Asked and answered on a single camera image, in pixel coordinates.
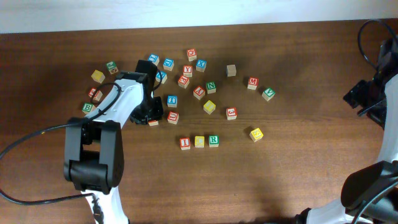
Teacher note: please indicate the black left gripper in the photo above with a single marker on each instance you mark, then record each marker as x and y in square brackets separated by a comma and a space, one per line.
[157, 116]

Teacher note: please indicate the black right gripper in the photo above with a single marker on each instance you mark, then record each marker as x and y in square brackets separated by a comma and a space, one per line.
[356, 94]

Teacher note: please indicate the red A block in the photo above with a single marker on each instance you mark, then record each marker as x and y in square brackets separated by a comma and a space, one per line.
[153, 123]

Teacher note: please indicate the red I block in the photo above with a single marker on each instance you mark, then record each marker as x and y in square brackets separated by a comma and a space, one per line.
[185, 143]

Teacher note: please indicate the yellow C block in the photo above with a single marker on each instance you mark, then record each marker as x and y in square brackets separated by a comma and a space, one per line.
[199, 141]

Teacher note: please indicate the green R block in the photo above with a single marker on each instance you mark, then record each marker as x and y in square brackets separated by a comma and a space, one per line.
[214, 140]

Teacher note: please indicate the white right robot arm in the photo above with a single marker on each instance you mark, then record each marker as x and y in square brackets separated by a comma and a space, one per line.
[370, 194]

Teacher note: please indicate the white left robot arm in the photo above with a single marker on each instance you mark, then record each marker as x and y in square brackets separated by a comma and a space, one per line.
[94, 156]

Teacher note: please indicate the blue T block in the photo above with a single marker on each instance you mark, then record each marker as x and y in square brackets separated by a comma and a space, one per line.
[172, 101]

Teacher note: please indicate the red U block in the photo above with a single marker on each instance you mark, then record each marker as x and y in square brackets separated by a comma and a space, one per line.
[173, 117]

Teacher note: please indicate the blue H block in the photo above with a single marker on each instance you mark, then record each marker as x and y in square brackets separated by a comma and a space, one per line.
[161, 77]

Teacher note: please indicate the red E block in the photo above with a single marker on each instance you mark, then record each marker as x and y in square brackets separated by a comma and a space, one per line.
[183, 81]

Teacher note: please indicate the blue D block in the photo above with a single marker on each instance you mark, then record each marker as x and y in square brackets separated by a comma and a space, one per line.
[168, 64]

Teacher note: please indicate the red Y block lower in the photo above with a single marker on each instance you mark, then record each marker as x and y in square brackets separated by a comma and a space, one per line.
[199, 92]

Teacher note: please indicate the red y block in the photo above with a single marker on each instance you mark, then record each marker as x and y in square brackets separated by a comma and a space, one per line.
[199, 92]
[187, 70]

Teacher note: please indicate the red Y block upper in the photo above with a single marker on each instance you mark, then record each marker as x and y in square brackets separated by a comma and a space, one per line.
[187, 70]

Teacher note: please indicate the red 9 block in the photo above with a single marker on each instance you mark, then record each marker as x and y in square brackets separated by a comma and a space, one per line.
[95, 94]

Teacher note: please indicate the yellow block centre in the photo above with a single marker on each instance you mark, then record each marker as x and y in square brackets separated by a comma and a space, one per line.
[209, 107]

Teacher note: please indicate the green J block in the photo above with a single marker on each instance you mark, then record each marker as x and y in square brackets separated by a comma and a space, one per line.
[112, 68]

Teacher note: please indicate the green N block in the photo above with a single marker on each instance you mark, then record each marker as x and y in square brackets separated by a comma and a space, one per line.
[210, 87]

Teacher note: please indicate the yellow block far left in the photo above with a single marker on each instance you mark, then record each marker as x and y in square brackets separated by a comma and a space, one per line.
[98, 76]

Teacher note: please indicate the blue X block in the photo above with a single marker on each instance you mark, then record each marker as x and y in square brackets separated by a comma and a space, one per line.
[201, 65]

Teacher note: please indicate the red Q block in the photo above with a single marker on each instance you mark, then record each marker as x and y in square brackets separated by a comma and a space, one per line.
[191, 54]

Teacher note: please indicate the red 3 block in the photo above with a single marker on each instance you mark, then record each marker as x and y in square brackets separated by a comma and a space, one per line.
[231, 113]

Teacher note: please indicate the plain wooden block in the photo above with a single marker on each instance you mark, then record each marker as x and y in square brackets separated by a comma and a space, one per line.
[231, 70]

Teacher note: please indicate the green V block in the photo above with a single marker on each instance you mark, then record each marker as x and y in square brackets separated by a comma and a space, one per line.
[268, 94]

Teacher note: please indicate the red M block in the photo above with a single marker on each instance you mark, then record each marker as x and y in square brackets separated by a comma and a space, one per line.
[253, 83]

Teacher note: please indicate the yellow K block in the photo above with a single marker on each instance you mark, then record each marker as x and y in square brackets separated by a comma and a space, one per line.
[256, 134]

